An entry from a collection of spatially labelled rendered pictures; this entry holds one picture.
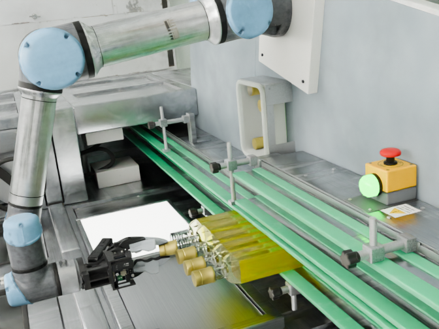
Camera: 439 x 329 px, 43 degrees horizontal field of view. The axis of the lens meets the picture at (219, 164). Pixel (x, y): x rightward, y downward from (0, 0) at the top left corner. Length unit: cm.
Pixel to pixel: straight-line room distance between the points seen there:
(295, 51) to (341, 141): 26
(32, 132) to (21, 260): 28
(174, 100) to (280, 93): 82
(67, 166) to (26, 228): 101
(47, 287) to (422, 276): 76
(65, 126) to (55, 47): 107
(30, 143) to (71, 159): 91
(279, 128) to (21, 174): 67
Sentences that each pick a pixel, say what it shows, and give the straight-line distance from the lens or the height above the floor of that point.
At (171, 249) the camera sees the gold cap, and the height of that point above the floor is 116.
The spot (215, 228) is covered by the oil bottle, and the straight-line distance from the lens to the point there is 136.
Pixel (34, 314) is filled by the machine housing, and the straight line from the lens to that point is 155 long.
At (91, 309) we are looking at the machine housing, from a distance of 143.
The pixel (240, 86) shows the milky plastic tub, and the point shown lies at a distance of 162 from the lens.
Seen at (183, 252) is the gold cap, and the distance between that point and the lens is 129.
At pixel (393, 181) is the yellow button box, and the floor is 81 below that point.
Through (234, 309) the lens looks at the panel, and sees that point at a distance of 133.
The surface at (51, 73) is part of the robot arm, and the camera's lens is 112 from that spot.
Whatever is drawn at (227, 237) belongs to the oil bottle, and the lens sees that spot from 131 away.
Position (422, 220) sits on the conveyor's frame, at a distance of 105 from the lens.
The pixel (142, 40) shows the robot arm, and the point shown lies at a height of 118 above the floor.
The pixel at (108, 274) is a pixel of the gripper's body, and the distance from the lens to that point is 127.
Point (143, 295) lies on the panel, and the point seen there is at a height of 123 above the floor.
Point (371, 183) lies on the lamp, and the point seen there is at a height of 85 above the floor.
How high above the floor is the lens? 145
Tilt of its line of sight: 19 degrees down
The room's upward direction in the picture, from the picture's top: 101 degrees counter-clockwise
